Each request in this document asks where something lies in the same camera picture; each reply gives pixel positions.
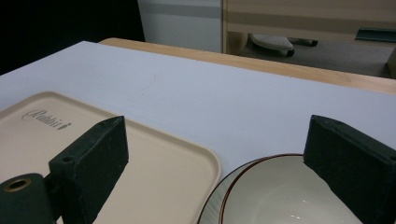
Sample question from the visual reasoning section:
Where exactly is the grey slipper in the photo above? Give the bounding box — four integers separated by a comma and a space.
249, 33, 295, 58

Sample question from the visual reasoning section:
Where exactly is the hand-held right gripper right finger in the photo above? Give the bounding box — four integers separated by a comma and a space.
303, 114, 396, 224

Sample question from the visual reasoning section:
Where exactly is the white cabinet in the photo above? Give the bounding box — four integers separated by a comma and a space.
136, 0, 224, 53

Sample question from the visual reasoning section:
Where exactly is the beige plastic tray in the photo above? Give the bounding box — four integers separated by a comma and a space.
0, 91, 222, 224

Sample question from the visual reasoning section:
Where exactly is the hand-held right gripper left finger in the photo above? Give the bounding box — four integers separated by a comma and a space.
48, 115, 130, 224

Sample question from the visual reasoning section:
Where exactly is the light wooden furniture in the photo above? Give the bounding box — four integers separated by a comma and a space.
221, 0, 396, 78

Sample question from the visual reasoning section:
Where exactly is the white bowl with red rim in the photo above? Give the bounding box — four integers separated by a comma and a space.
197, 152, 364, 224

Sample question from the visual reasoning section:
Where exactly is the dark green flat object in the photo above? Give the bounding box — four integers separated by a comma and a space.
354, 27, 396, 44

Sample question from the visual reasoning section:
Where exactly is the dark slipper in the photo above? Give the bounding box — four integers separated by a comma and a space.
287, 36, 319, 48

